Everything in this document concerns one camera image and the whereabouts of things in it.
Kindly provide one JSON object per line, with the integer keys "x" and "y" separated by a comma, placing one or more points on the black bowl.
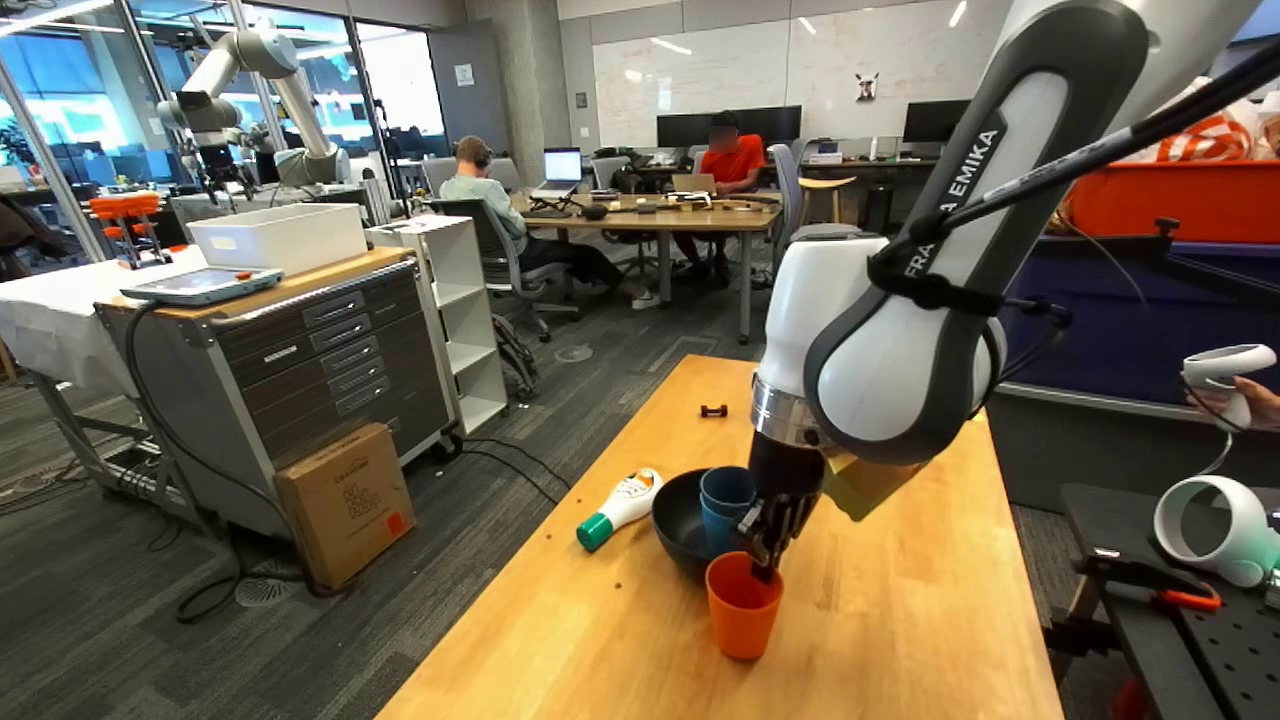
{"x": 678, "y": 522}

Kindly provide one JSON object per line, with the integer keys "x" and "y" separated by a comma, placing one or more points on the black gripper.
{"x": 787, "y": 487}

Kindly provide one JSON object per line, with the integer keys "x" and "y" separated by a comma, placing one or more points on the small black clip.
{"x": 712, "y": 409}

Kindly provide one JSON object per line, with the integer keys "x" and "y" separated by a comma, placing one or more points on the white bottle green cap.
{"x": 627, "y": 502}

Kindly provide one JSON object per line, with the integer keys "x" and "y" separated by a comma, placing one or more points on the white shelf unit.
{"x": 451, "y": 255}

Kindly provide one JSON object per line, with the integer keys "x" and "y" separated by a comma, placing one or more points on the dark teal plastic cup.
{"x": 725, "y": 491}

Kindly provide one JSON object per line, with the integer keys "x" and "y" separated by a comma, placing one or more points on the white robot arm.
{"x": 891, "y": 347}

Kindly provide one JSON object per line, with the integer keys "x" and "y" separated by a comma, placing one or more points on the open laptop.
{"x": 563, "y": 175}

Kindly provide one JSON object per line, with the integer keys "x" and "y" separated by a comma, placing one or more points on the person in red shirt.
{"x": 739, "y": 156}

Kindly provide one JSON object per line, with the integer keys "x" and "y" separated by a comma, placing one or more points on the person in blue hoodie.
{"x": 473, "y": 183}

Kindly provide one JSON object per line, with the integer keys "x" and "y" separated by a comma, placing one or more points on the orange plastic cup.
{"x": 741, "y": 606}

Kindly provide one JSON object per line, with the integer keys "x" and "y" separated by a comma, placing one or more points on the grey drawer cabinet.
{"x": 249, "y": 384}

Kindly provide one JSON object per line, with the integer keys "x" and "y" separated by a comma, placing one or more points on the light blue plastic cup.
{"x": 721, "y": 528}

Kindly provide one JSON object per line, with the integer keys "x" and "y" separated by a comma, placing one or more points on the cardboard box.
{"x": 351, "y": 507}

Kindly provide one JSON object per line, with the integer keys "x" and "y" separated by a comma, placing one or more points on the orange bin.
{"x": 1207, "y": 200}

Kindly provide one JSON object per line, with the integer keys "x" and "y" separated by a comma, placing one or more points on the wooden office desk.
{"x": 666, "y": 223}

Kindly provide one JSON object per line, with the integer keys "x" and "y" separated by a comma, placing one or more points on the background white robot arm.
{"x": 270, "y": 56}

